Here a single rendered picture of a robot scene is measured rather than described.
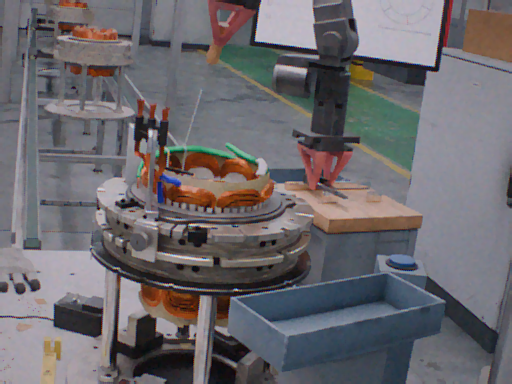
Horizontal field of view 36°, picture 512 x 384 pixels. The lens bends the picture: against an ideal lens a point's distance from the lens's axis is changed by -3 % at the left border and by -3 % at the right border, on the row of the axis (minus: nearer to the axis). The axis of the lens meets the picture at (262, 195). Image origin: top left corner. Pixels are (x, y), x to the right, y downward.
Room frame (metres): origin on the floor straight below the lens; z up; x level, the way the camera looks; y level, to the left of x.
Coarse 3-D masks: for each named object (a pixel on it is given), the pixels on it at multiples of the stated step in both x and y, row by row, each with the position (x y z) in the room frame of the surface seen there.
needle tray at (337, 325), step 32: (288, 288) 0.90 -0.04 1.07; (320, 288) 0.92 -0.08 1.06; (352, 288) 0.96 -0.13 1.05; (384, 288) 0.99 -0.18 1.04; (416, 288) 0.95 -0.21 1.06; (256, 320) 0.81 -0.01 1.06; (288, 320) 0.89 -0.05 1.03; (320, 320) 0.91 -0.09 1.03; (352, 320) 0.92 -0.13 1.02; (384, 320) 0.85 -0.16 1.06; (416, 320) 0.88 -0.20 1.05; (256, 352) 0.80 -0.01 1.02; (288, 352) 0.77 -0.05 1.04; (320, 352) 0.79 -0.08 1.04; (352, 352) 0.82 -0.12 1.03; (384, 352) 0.88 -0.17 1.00
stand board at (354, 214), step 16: (304, 192) 1.35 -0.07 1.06; (320, 192) 1.37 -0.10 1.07; (352, 192) 1.40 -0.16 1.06; (320, 208) 1.27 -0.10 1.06; (336, 208) 1.28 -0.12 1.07; (352, 208) 1.29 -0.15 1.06; (368, 208) 1.30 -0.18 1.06; (384, 208) 1.31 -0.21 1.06; (400, 208) 1.33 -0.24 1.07; (320, 224) 1.23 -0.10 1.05; (336, 224) 1.22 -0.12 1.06; (352, 224) 1.23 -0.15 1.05; (368, 224) 1.25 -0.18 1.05; (384, 224) 1.26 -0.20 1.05; (400, 224) 1.28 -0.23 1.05; (416, 224) 1.29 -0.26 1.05
